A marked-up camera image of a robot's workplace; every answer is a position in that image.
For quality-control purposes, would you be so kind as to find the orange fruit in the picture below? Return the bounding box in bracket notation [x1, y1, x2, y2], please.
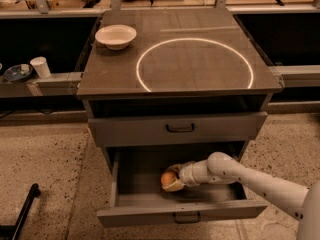
[160, 171, 176, 186]

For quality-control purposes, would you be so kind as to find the white ceramic bowl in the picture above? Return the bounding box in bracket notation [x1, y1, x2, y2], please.
[95, 25, 137, 50]

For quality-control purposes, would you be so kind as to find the black metal bar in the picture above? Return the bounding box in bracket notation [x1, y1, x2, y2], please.
[0, 183, 41, 240]

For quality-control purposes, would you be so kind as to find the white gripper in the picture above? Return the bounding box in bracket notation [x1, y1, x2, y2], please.
[162, 162, 196, 192]

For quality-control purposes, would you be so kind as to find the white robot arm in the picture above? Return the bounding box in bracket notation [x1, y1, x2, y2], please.
[160, 152, 320, 240]

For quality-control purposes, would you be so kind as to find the closed grey upper drawer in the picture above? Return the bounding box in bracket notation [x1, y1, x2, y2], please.
[88, 112, 267, 147]

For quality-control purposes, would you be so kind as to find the black drawer handle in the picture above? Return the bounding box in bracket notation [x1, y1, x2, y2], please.
[165, 123, 195, 133]
[172, 212, 201, 224]

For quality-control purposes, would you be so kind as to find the black middle drawer handle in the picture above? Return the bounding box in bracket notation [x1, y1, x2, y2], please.
[172, 212, 201, 224]

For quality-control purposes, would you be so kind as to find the white paper cup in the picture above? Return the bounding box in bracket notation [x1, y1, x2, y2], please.
[30, 56, 51, 78]

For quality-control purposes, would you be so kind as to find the open grey middle drawer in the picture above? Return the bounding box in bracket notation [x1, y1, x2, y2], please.
[97, 143, 267, 227]

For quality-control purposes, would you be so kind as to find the black upper drawer handle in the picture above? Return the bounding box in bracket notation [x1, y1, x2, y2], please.
[165, 123, 195, 133]

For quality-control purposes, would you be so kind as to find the grey drawer cabinet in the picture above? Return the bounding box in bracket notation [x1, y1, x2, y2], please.
[76, 6, 284, 179]

